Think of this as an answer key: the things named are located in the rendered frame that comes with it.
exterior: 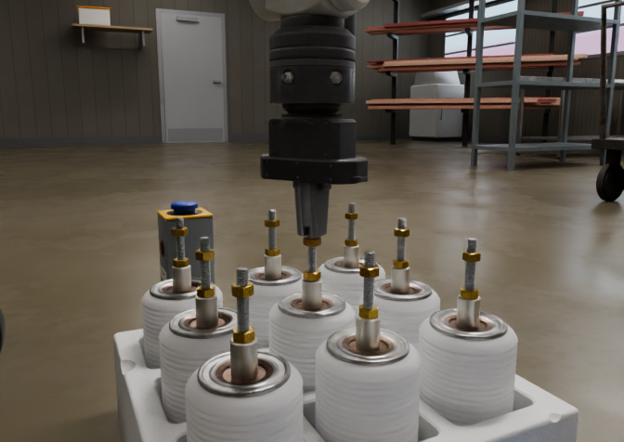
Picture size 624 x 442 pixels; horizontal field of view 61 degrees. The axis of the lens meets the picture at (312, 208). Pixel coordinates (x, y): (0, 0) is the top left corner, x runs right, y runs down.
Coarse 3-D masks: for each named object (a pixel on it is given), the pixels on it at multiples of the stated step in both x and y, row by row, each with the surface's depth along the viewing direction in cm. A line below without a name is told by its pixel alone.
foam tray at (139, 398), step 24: (120, 336) 68; (120, 360) 62; (144, 360) 61; (120, 384) 64; (144, 384) 56; (528, 384) 56; (120, 408) 67; (144, 408) 51; (312, 408) 53; (528, 408) 51; (552, 408) 51; (576, 408) 51; (120, 432) 70; (144, 432) 47; (168, 432) 47; (312, 432) 47; (432, 432) 49; (456, 432) 47; (480, 432) 47; (504, 432) 47; (528, 432) 48; (552, 432) 50; (576, 432) 51
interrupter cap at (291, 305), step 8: (288, 296) 61; (296, 296) 61; (328, 296) 61; (336, 296) 61; (280, 304) 58; (288, 304) 58; (296, 304) 59; (328, 304) 59; (336, 304) 58; (344, 304) 58; (288, 312) 56; (296, 312) 56; (304, 312) 56; (312, 312) 56; (320, 312) 56; (328, 312) 56; (336, 312) 56
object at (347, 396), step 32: (320, 352) 48; (416, 352) 48; (320, 384) 47; (352, 384) 44; (384, 384) 44; (416, 384) 47; (320, 416) 48; (352, 416) 45; (384, 416) 45; (416, 416) 47
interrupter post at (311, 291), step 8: (304, 280) 58; (320, 280) 58; (304, 288) 58; (312, 288) 57; (320, 288) 58; (304, 296) 58; (312, 296) 58; (320, 296) 58; (304, 304) 58; (312, 304) 58; (320, 304) 58
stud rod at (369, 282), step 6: (366, 252) 47; (372, 252) 47; (366, 258) 47; (372, 258) 47; (366, 264) 47; (372, 264) 47; (366, 282) 47; (372, 282) 47; (366, 288) 47; (372, 288) 47; (366, 294) 47; (372, 294) 47; (366, 300) 47; (372, 300) 47; (366, 306) 47; (372, 306) 48
